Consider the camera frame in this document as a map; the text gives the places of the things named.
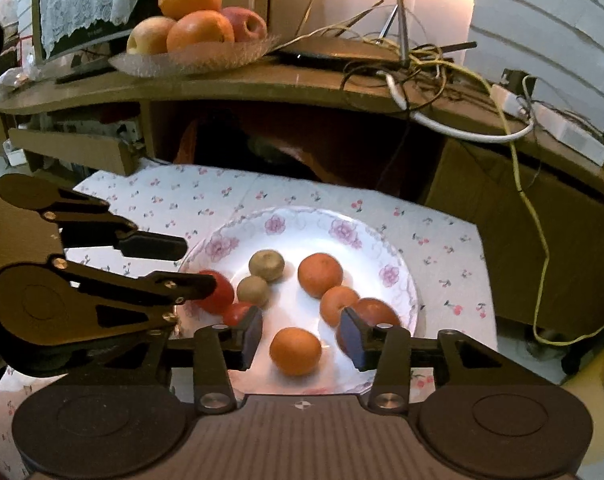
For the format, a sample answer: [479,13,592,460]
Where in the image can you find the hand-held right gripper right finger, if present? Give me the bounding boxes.
[337,306,559,414]

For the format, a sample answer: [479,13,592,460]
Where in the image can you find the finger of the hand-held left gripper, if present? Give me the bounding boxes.
[41,191,189,262]
[48,257,218,334]

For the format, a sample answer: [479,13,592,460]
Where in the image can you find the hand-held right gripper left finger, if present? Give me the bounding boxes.
[164,304,264,414]

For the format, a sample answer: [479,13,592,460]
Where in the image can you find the red tomato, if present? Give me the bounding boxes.
[194,270,235,315]
[223,302,255,328]

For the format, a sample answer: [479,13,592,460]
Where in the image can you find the dark red apple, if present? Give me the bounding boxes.
[336,297,402,353]

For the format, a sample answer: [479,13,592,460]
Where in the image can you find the small orange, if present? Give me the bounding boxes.
[320,286,361,328]
[269,327,323,377]
[297,253,344,299]

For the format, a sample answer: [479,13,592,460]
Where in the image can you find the brown kiwi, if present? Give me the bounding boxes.
[248,250,286,282]
[237,275,270,307]

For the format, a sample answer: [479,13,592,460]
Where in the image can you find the white floral plate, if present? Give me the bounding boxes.
[174,207,421,397]

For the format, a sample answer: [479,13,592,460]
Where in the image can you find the cherry print tablecloth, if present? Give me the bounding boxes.
[0,164,499,461]

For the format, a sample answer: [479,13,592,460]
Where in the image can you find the glass fruit bowl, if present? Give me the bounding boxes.
[108,34,282,79]

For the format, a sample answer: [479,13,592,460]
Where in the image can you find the yellow apple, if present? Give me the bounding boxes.
[126,16,178,56]

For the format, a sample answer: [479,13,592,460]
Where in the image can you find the flat screen television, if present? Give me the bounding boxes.
[29,0,258,83]

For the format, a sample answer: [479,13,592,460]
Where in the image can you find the wooden television cabinet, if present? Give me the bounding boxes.
[0,52,604,333]

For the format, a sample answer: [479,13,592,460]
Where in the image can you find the black router with antennas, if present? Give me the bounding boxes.
[267,0,478,72]

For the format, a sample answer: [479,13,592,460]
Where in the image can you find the white power strip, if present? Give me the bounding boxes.
[491,84,604,167]

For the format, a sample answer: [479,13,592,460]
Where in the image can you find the black plug adapter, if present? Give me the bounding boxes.
[501,69,539,98]

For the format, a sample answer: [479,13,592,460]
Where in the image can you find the white ribbed panel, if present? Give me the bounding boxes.
[468,0,604,133]

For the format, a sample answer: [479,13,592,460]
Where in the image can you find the yellow cable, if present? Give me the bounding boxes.
[496,92,604,347]

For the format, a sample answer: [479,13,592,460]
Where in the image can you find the white cable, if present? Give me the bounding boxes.
[386,72,536,144]

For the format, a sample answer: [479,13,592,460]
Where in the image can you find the tangled thin cables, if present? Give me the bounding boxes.
[282,0,488,113]

